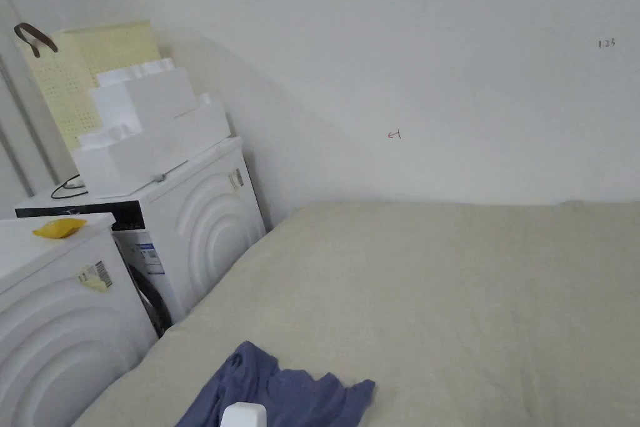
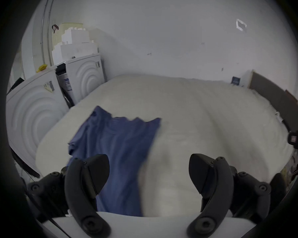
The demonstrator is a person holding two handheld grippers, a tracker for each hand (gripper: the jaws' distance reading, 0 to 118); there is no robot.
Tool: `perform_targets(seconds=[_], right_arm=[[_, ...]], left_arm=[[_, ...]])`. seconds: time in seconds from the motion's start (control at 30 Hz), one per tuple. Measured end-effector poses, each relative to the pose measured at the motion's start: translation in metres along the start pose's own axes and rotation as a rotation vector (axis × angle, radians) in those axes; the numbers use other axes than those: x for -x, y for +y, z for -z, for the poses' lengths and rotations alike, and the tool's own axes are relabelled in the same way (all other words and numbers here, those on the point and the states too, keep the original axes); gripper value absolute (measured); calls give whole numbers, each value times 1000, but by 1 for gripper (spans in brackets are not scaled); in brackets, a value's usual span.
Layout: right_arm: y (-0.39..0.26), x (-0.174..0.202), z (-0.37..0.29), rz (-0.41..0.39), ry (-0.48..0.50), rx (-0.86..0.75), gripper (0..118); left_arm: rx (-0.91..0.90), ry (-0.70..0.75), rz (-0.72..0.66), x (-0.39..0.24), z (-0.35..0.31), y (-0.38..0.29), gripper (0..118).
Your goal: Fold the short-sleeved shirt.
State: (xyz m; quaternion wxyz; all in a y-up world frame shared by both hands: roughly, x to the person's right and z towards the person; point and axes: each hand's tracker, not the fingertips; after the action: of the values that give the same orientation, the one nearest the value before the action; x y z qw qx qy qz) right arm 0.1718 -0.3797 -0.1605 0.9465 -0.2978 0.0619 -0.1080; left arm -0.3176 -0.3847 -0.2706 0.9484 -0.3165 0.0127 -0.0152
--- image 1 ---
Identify white washing machine with yellow bag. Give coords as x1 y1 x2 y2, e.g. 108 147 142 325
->
0 213 160 427

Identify white washing machine with foam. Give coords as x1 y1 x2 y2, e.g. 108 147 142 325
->
13 19 267 339

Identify dark blue shirt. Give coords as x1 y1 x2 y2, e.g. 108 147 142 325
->
174 341 376 427

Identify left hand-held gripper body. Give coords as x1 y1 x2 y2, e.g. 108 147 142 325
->
220 401 268 427

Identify bed with beige sheet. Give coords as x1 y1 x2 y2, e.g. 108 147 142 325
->
71 199 640 427

